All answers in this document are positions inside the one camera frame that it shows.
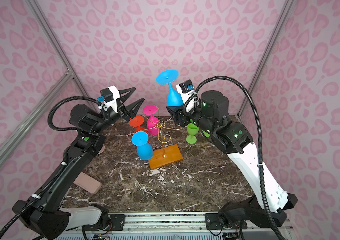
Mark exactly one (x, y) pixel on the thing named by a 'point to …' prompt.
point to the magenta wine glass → (152, 123)
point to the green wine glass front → (192, 129)
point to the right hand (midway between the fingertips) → (174, 102)
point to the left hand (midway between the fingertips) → (138, 90)
